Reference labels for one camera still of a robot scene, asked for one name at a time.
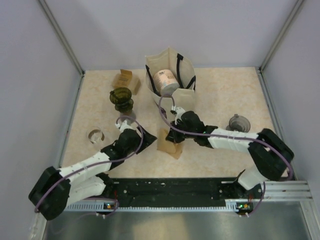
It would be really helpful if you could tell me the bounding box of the brown cardboard box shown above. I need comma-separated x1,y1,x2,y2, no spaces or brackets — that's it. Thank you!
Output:
112,69,141,95

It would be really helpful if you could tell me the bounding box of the pink wrapped paper roll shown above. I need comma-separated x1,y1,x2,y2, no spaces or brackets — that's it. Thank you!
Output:
153,69,180,96

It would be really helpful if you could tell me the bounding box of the olive green coffee dripper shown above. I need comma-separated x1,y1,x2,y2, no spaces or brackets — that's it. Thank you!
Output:
109,87,134,113

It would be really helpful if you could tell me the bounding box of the grey glass server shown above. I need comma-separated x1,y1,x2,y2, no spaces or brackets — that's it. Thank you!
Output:
122,108,137,120

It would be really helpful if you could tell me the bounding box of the clear glass carafe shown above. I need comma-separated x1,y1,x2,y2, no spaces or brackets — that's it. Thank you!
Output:
86,126,105,144

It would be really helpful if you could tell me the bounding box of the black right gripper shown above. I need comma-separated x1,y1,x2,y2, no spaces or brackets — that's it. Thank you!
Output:
166,119,197,144

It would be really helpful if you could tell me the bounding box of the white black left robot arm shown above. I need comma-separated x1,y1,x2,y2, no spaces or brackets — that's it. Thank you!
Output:
28,127,157,221

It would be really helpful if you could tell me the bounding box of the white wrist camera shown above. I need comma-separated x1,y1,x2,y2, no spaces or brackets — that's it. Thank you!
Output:
115,120,134,133
170,105,186,125

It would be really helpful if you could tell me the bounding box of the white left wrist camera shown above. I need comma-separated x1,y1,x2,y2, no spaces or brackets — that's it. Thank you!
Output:
115,120,134,133

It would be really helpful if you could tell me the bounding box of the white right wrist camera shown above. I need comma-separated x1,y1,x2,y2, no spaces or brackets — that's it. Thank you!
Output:
170,105,186,125

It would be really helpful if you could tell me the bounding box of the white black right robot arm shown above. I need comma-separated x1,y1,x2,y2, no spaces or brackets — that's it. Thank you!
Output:
166,107,295,198

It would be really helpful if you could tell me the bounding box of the cream floral canvas tote bag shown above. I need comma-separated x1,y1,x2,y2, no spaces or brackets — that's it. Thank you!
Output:
145,47,196,121

